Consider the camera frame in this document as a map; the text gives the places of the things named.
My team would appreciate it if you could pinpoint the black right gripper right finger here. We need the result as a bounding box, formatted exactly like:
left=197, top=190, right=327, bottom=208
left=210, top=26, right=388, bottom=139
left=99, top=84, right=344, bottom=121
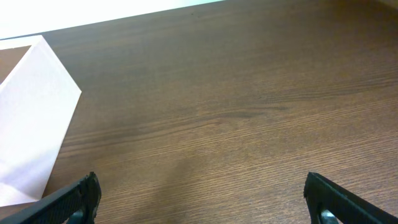
left=303, top=172, right=397, bottom=224

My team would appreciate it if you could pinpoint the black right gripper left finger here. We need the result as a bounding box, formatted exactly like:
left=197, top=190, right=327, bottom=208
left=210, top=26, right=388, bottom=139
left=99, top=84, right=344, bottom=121
left=1, top=172, right=101, bottom=224

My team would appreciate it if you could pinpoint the white open cardboard box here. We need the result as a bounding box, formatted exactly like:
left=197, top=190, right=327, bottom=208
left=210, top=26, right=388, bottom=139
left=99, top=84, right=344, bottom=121
left=1, top=35, right=81, bottom=207

